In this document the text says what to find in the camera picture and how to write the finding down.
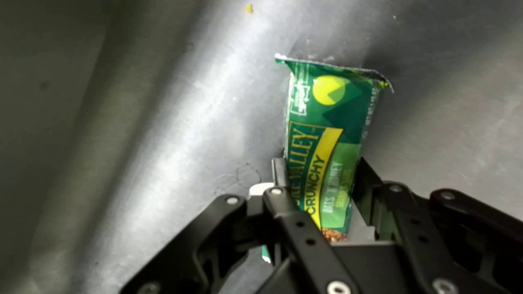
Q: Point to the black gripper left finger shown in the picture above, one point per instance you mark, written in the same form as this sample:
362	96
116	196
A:
261	245

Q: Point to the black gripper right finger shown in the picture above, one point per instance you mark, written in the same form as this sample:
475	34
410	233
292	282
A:
434	233

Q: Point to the green granola bar sachet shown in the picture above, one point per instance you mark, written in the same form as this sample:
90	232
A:
320	135

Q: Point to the stainless steel double sink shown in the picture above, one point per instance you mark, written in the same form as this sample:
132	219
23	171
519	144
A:
135	135

